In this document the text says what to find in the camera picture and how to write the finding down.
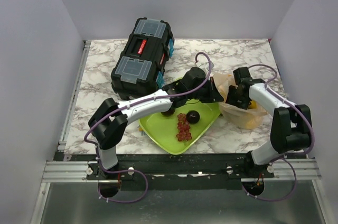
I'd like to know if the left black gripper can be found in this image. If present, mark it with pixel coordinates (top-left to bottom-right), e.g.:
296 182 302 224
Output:
187 77 224 104

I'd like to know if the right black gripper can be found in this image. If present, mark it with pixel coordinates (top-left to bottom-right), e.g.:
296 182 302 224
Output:
223 85 249 114

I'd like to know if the translucent orange plastic bag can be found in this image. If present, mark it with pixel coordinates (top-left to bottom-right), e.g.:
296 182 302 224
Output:
213 73 268 130

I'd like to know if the dark purple fake plum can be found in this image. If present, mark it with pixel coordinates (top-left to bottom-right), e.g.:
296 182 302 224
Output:
186 110 200 124

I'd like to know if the fake red grape bunch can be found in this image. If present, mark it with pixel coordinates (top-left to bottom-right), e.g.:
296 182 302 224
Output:
176 113 192 142

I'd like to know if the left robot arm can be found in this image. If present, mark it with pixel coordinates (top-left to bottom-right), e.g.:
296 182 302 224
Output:
84 67 224 179

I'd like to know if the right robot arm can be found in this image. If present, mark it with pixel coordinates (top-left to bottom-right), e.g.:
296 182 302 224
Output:
226 67 315 178

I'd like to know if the fake yellow banana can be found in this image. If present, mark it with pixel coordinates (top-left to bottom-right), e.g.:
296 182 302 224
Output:
248 100 257 109

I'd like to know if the dark red fake apple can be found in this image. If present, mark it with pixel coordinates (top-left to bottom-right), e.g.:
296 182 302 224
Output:
161 110 175 117

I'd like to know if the green plastic tray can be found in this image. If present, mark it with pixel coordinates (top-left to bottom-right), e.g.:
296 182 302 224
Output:
139 99 220 155

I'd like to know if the black plastic toolbox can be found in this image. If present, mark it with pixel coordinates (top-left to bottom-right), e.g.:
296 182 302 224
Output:
111 17 175 100

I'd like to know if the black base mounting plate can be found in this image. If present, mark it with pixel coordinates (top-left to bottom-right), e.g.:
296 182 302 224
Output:
53 154 273 194

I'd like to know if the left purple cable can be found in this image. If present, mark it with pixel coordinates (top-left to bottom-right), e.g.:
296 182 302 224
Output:
83 52 213 204

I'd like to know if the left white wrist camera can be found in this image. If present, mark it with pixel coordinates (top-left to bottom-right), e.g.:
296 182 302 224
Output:
195 61 209 74

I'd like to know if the aluminium extrusion rail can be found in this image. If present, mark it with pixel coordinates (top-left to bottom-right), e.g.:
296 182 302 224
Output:
42 159 322 183

